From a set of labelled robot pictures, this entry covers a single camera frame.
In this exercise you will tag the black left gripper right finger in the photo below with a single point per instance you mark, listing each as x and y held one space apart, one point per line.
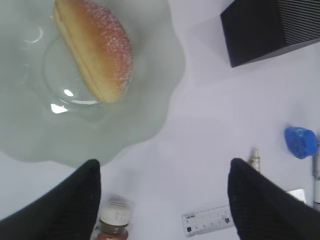
263 211

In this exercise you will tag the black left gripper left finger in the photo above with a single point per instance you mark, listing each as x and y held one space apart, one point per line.
67 212

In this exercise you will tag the brown Nescafe coffee bottle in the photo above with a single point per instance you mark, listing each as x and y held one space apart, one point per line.
113 220

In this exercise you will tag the sugared bread bun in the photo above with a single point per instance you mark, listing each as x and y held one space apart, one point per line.
99 46

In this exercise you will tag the beige retractable pen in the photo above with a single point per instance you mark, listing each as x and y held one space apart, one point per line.
255 159

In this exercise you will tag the grey retractable pen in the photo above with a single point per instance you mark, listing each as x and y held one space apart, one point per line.
316 180

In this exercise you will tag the blue pencil sharpener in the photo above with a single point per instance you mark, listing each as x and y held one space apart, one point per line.
301 142

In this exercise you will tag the green glass wavy plate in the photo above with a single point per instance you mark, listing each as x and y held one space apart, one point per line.
47 113

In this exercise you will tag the black mesh pen holder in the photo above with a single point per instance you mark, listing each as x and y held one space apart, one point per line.
256 30

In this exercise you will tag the clear plastic ruler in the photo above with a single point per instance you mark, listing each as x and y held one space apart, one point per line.
207 221

